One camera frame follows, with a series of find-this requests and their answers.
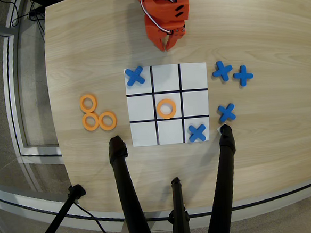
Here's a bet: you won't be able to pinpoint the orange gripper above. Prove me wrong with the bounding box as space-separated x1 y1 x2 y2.
144 11 189 54

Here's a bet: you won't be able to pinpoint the orange foam ring piece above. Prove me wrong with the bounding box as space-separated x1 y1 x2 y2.
79 93 99 114
81 111 101 132
97 110 119 131
155 97 178 121

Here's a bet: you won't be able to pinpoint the white tic-tac-toe grid sheet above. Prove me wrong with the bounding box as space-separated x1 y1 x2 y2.
123 61 213 148

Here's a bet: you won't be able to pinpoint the blue foam cross piece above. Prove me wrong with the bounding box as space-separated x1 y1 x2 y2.
211 60 234 82
232 64 255 88
217 102 237 124
124 65 146 87
187 123 208 144

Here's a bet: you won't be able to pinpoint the black tripod leg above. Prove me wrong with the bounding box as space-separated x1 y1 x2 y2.
198 123 243 233
107 133 156 233

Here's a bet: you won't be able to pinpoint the black tripod centre column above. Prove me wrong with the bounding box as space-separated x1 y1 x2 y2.
165 176 192 233

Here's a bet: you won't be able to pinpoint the thin black stand leg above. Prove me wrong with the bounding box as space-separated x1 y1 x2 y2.
29 183 89 233

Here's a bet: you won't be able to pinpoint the white robot servo cable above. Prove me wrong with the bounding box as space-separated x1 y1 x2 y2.
140 0 178 38

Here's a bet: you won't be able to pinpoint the black floor cables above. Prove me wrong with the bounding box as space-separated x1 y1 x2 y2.
7 0 46 39

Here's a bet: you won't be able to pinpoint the grey metal floor frame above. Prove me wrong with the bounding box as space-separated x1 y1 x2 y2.
0 18 65 168

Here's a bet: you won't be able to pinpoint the black stand cable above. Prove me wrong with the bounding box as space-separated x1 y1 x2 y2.
73 199 111 233

